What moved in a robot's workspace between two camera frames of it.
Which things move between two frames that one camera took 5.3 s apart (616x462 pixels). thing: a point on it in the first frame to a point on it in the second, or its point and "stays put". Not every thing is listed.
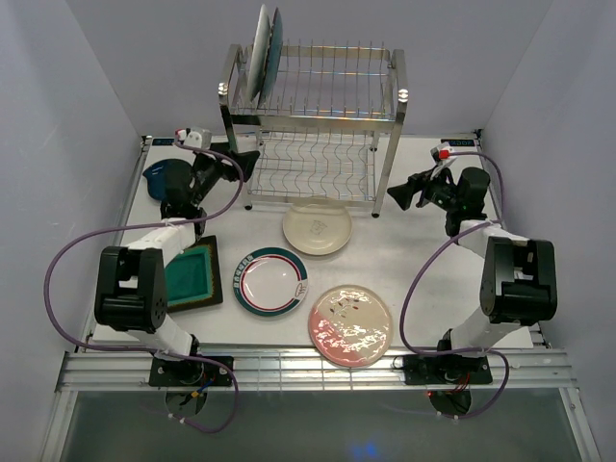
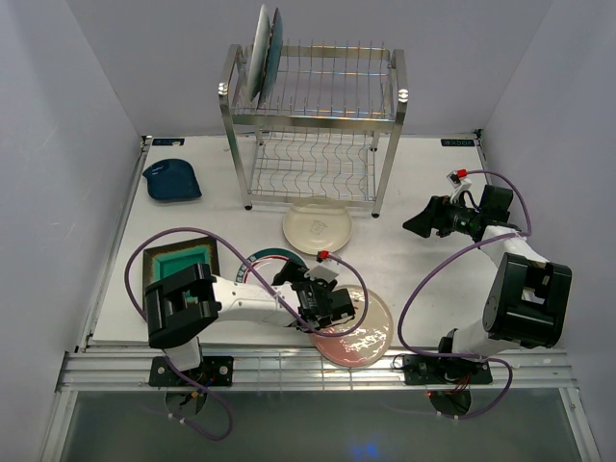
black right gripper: x=403 y=193 to x=436 y=216
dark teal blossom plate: x=274 y=58 stays put
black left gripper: x=246 y=160 to x=291 y=272
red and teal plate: x=260 y=53 stays put
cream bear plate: x=318 y=225 stays put
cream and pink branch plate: x=350 y=325 stays put
